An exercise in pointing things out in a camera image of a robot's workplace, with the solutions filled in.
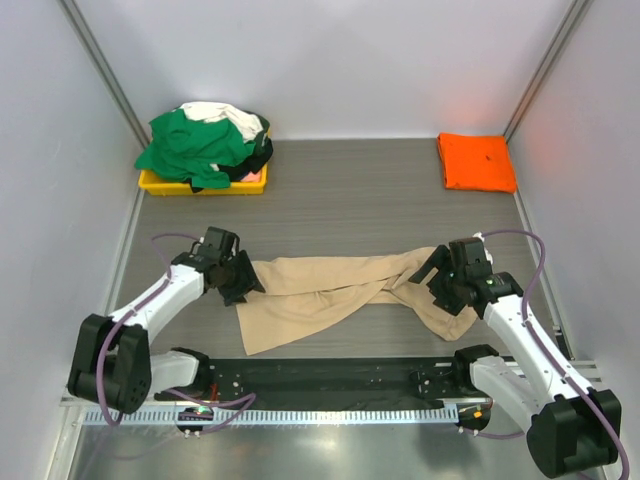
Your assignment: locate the right aluminium frame post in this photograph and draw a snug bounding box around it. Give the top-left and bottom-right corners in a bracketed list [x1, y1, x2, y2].
[503, 0, 593, 143]

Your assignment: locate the aluminium frame post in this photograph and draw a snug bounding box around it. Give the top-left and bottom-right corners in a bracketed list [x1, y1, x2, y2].
[503, 0, 593, 143]
[57, 0, 149, 147]

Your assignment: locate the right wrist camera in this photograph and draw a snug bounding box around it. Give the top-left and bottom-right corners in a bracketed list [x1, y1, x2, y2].
[473, 232, 494, 265]

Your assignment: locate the slotted cable duct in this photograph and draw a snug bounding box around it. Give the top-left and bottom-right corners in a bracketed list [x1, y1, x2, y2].
[82, 405, 459, 427]

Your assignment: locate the black t shirt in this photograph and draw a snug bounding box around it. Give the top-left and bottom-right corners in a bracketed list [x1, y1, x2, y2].
[184, 140, 273, 193]

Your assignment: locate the green t shirt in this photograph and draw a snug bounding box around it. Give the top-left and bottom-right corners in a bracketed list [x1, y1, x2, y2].
[135, 108, 265, 189]

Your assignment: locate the left aluminium frame post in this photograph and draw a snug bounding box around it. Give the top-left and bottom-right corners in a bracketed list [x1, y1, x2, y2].
[57, 0, 149, 147]

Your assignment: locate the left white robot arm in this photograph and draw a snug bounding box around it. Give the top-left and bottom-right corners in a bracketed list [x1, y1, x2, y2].
[67, 227, 265, 426]

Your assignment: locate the white t shirt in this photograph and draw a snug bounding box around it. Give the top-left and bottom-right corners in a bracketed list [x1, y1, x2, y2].
[180, 101, 269, 143]

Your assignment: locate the yellow plastic bin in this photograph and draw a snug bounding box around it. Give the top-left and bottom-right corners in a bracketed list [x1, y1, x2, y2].
[139, 134, 272, 196]

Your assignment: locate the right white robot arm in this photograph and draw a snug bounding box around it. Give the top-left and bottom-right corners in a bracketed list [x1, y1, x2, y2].
[410, 233, 630, 479]

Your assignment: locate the folded orange t shirt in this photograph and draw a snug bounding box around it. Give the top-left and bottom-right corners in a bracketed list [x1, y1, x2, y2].
[437, 133, 518, 194]

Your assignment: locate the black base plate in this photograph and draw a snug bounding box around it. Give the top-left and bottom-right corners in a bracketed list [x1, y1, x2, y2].
[181, 357, 489, 411]

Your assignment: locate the pink garment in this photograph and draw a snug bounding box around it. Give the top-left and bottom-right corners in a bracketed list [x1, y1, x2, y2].
[241, 171, 262, 183]

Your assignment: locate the beige t shirt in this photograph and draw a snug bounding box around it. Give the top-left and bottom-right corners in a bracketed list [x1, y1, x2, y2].
[236, 247, 477, 355]

